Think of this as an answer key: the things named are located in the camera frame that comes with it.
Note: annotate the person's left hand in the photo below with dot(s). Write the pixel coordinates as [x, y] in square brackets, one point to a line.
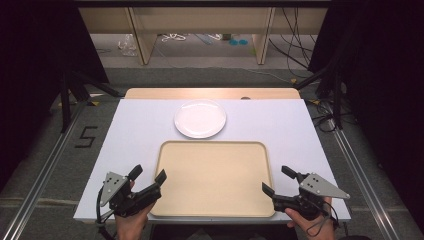
[130, 228]

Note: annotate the clear plastic bag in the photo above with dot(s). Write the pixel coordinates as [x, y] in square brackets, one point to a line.
[127, 45]

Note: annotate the beige plastic tray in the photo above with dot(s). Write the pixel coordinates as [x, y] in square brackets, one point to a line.
[213, 180]

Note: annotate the blue round lids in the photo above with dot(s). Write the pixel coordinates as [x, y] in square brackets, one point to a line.
[238, 42]

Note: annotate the white round plate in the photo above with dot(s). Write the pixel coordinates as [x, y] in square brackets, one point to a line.
[200, 119]

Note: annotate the light wooden shelf unit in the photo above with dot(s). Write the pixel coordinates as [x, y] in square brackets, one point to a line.
[200, 23]

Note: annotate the black curtain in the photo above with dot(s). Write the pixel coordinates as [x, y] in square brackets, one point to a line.
[383, 100]
[36, 83]

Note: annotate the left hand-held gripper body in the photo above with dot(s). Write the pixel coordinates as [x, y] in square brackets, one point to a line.
[115, 186]

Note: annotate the black tripod stand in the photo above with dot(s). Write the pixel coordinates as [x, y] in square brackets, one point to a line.
[66, 100]
[337, 100]

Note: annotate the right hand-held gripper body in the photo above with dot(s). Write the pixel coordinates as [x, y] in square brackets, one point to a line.
[318, 186]

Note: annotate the person's right hand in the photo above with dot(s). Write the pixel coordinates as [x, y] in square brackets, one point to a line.
[316, 230]

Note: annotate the white table cover board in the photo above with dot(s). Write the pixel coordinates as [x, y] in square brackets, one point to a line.
[140, 133]

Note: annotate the aluminium floor rail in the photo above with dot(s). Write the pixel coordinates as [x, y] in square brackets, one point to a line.
[363, 180]
[43, 173]

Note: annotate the wooden table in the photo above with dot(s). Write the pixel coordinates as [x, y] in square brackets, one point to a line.
[200, 93]

